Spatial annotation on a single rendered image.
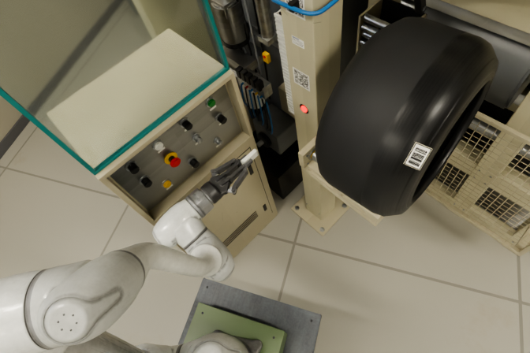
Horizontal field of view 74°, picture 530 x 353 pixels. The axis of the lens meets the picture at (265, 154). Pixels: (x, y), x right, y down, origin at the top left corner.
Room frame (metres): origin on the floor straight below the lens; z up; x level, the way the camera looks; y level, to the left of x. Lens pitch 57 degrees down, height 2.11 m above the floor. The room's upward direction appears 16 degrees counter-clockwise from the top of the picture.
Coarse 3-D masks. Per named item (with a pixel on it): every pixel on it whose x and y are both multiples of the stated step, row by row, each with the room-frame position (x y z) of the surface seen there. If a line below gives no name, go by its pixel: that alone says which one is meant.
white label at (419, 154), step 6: (414, 144) 0.38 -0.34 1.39; (420, 144) 0.38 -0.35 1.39; (414, 150) 0.37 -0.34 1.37; (420, 150) 0.37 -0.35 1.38; (426, 150) 0.36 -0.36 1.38; (408, 156) 0.37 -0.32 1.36; (414, 156) 0.36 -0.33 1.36; (420, 156) 0.36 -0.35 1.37; (426, 156) 0.35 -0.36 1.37; (408, 162) 0.36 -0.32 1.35; (414, 162) 0.35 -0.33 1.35; (420, 162) 0.35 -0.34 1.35; (414, 168) 0.34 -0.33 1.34; (420, 168) 0.34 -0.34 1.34
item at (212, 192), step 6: (210, 180) 0.63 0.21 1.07; (204, 186) 0.60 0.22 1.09; (210, 186) 0.60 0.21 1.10; (216, 186) 0.60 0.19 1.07; (222, 186) 0.60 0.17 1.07; (228, 186) 0.59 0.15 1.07; (210, 192) 0.57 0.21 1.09; (216, 192) 0.57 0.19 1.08; (222, 192) 0.57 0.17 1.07; (210, 198) 0.56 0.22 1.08; (216, 198) 0.56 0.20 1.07
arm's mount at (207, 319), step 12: (204, 312) 0.29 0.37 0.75; (216, 312) 0.28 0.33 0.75; (228, 312) 0.26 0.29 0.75; (192, 324) 0.26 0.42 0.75; (204, 324) 0.25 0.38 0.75; (216, 324) 0.24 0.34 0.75; (228, 324) 0.23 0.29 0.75; (240, 324) 0.21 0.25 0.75; (252, 324) 0.20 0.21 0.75; (192, 336) 0.22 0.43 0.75; (240, 336) 0.18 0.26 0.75; (252, 336) 0.16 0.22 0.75; (264, 336) 0.15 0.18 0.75; (276, 336) 0.14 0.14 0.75; (264, 348) 0.12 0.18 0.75; (276, 348) 0.11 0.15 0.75
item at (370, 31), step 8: (384, 0) 1.14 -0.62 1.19; (392, 0) 1.12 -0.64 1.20; (368, 8) 1.11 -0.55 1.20; (376, 8) 1.13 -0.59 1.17; (384, 8) 1.14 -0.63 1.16; (392, 8) 1.11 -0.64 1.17; (400, 8) 1.08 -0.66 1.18; (408, 8) 1.05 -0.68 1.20; (360, 16) 1.08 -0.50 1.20; (368, 16) 1.07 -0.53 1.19; (376, 16) 1.13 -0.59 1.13; (384, 16) 1.13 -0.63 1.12; (392, 16) 1.10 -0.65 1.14; (400, 16) 1.07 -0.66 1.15; (408, 16) 1.04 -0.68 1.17; (416, 16) 1.01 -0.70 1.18; (424, 16) 0.98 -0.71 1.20; (360, 24) 1.08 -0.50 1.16; (368, 24) 1.07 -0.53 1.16; (376, 24) 1.03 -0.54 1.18; (384, 24) 1.00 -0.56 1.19; (360, 32) 1.08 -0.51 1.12; (368, 32) 1.04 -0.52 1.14; (360, 40) 1.08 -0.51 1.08
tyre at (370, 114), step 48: (384, 48) 0.62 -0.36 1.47; (432, 48) 0.57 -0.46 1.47; (480, 48) 0.55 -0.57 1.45; (336, 96) 0.58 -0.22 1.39; (384, 96) 0.50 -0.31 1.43; (432, 96) 0.45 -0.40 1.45; (480, 96) 0.58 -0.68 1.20; (336, 144) 0.49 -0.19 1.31; (384, 144) 0.41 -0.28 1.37; (432, 144) 0.37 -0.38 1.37; (384, 192) 0.34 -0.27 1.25
